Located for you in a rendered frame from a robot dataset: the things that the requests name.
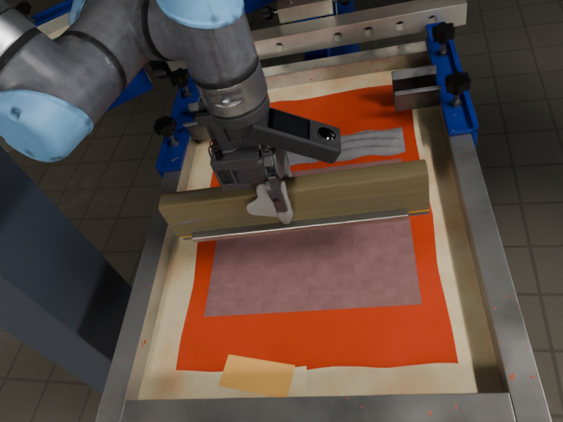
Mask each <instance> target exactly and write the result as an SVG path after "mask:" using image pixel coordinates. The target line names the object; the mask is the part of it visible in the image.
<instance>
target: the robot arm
mask: <svg viewBox="0 0 563 422"><path fill-rule="evenodd" d="M244 6H245V5H244V1H243V0H73V1H72V7H71V10H70V11H69V25H70V26H69V27H68V28H67V29H66V30H65V31H64V32H63V33H62V34H61V35H60V36H59V37H58V38H57V39H56V40H55V41H53V40H52V39H50V38H49V37H48V36H47V35H46V34H44V33H42V32H41V31H40V30H39V29H37V27H36V26H35V25H34V24H32V23H31V22H30V21H29V20H27V19H26V18H25V17H24V16H23V15H22V14H21V13H20V12H18V11H17V10H16V9H15V8H13V7H12V6H11V5H10V4H9V3H7V2H6V1H5V0H0V136H2V137H3V138H4V139H5V141H6V143H7V144H8V145H10V146H11V147H13V148H14V149H16V150H17V151H19V152H21V153H22V154H24V155H25V156H27V157H31V158H33V159H35V160H38V161H41V162H57V161H59V160H62V159H64V158H66V157H67V156H68V155H69V154H70V153H71V152H72V151H73V150H74V149H75V148H76V147H77V146H78V144H79V143H80V142H81V141H82V140H83V139H84V138H85V137H86V136H88V135H90V134H91V132H92V131H93V128H94V125H95V124H96V123H97V122H98V121H99V119H100V118H101V117H102V116H103V114H104V113H105V112H106V111H107V109H108V108H109V107H110V106H111V104H112V103H113V102H114V101H115V99H116V98H117V97H118V96H119V94H121V93H122V91H124V89H126V87H127V86H128V85H129V84H130V83H131V81H132V80H133V79H134V77H135V76H136V75H137V74H138V72H139V71H140V70H141V69H142V67H143V66H144V65H145V64H146V62H148V61H150V60H160V61H175V60H182V61H184V62H185V63H186V65H187V67H188V69H189V72H190V74H191V76H192V78H193V80H194V83H195V84H196V86H197V89H198V91H199V94H200V96H201V98H199V110H198V111H197V113H196V115H195V120H196V121H197V123H198V126H199V127H200V126H205V127H206V130H207V132H208V133H209V136H210V139H211V142H213V143H212V145H211V142H210V143H209V149H210V148H211V153H210V150H209V149H208V151H209V156H210V158H211V159H210V166H211V167H212V169H213V171H214V174H215V176H216V178H217V180H218V182H219V184H220V186H221V188H222V190H223V191H229V190H236V189H237V190H245V189H252V185H253V184H257V183H259V184H258V185H257V187H256V192H257V196H258V197H257V199H255V200H253V201H252V202H250V203H248V204H247V205H246V210H247V212H248V213H249V214H252V215H260V216H270V217H277V218H279V219H280V220H281V221H282V222H283V223H284V224H290V222H291V220H292V217H293V211H292V207H291V203H290V201H289V199H288V196H287V188H286V184H285V182H284V181H281V178H289V177H291V176H292V174H291V169H290V164H289V160H288V156H287V152H292V153H296V154H298V155H302V156H304V157H310V158H313V159H317V160H319V161H323V162H328V163H335V162H336V161H337V159H338V157H339V155H340V153H341V138H340V130H339V129H338V128H337V127H335V126H330V125H327V124H324V123H322V122H318V121H314V120H310V119H307V118H305V117H301V116H297V115H294V114H291V113H288V112H285V111H280V110H278V109H274V108H271V107H269V106H270V99H269V95H268V93H267V91H268V89H267V83H266V78H265V76H264V73H263V70H262V67H261V62H260V59H259V56H258V55H257V52H256V46H255V44H254V40H253V38H252V34H251V30H250V26H249V24H248V21H247V17H246V15H245V9H244ZM216 150H217V151H216ZM214 155H215V156H214Z"/></svg>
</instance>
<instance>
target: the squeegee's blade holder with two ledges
mask: <svg viewBox="0 0 563 422"><path fill-rule="evenodd" d="M407 219H409V217H408V210H407V208H400V209H392V210H385V211H378V212H370V213H362V214H348V215H340V216H333V217H325V218H317V219H303V220H295V221H291V222H290V224H284V223H283V222H280V223H272V224H258V225H251V226H243V227H235V228H228V229H213V230H205V231H198V232H193V233H192V238H191V239H192V241H193V242H202V241H210V240H218V239H233V238H241V237H249V236H257V235H265V234H280V233H288V232H297V231H304V230H313V229H327V228H336V227H343V226H352V225H360V224H375V223H383V222H390V221H399V220H407Z"/></svg>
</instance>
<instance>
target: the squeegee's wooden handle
mask: <svg viewBox="0 0 563 422"><path fill-rule="evenodd" d="M281 181H284V182H285V184H286V188H287V196H288V199H289V201H290V203H291V207H292V211H293V217H292V220H291V221H295V220H303V219H317V218H325V217H333V216H340V215H348V214H362V213H370V212H378V211H385V210H392V209H400V208H407V210H408V212H415V211H422V210H429V208H430V194H429V174H428V169H427V164H426V160H425V159H421V160H415V161H408V162H396V163H390V164H383V165H377V166H370V167H358V168H352V169H345V170H339V171H332V172H321V173H314V174H308V175H302V176H295V177H289V178H281ZM258 184H259V183H257V184H253V185H252V189H245V190H237V189H236V190H229V191H223V190H222V188H221V186H219V187H213V188H201V189H195V190H188V191H182V192H176V193H164V194H162V195H161V198H160V200H159V204H158V210H159V212H160V213H161V215H162V216H163V217H164V219H165V220H166V221H167V223H168V225H169V226H170V228H171V229H172V230H173V232H174V233H175V234H176V235H177V237H186V236H192V233H193V232H198V231H205V230H213V229H228V228H235V227H243V226H251V225H258V224H272V223H280V222H281V220H280V219H279V218H277V217H270V216H260V215H252V214H249V213H248V212H247V210H246V205H247V204H248V203H250V202H252V201H253V200H255V199H257V197H258V196H257V192H256V187H257V185H258Z"/></svg>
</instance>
